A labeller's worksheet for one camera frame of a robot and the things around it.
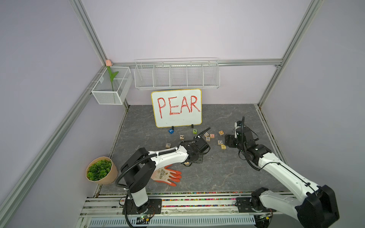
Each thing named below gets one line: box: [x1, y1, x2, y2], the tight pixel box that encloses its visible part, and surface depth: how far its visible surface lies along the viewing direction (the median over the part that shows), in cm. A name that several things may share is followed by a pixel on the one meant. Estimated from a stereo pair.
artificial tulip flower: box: [105, 58, 119, 92], surface depth 92 cm
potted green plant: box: [85, 156, 119, 185], surface depth 77 cm
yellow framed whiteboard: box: [150, 88, 203, 129], surface depth 101 cm
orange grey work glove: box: [150, 164, 183, 187], surface depth 84 cm
